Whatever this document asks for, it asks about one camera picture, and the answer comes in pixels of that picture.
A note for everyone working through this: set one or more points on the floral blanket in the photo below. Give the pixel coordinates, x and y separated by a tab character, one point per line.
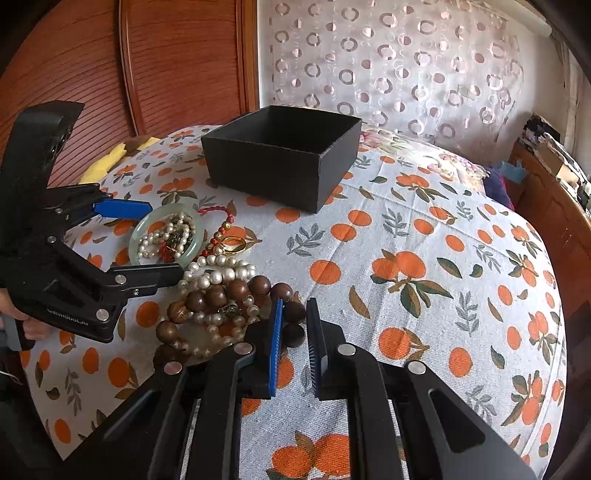
443	161

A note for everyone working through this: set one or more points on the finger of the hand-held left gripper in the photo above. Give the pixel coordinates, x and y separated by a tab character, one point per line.
124	208
147	277

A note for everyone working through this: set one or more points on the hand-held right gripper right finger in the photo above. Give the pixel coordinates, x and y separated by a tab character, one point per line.
316	350

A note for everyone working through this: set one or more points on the person's left hand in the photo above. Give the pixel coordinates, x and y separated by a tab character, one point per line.
32	331

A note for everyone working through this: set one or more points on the pale green jade bangle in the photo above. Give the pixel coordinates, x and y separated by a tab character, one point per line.
166	211

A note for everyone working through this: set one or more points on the dark blue blanket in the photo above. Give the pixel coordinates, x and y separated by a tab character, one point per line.
498	184

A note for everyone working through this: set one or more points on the black cardboard box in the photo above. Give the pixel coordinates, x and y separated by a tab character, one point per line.
268	170

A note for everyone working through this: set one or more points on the blue tissue box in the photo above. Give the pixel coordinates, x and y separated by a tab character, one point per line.
513	170

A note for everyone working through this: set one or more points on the dark clothes pile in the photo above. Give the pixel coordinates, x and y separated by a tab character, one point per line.
538	127

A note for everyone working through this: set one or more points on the wooden side cabinet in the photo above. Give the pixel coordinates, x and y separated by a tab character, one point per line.
545	207

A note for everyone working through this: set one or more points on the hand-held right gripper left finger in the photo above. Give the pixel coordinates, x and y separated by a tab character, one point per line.
277	350

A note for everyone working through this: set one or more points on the sheer circle pattern curtain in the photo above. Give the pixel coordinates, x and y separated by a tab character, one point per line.
392	69

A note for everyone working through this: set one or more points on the yellow striped plush toy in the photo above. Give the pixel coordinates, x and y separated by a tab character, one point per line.
111	157

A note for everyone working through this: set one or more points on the brown slatted wooden wardrobe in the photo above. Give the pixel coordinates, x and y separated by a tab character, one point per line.
161	55

